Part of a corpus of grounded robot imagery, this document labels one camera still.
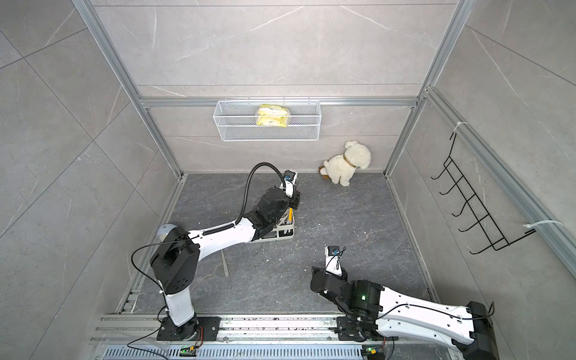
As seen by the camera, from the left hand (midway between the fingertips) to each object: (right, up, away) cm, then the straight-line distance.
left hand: (297, 179), depth 82 cm
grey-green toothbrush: (-29, -34, +6) cm, 45 cm away
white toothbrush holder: (-6, -22, +13) cm, 26 cm away
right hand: (+7, -32, -5) cm, 34 cm away
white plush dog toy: (+22, +8, +28) cm, 36 cm away
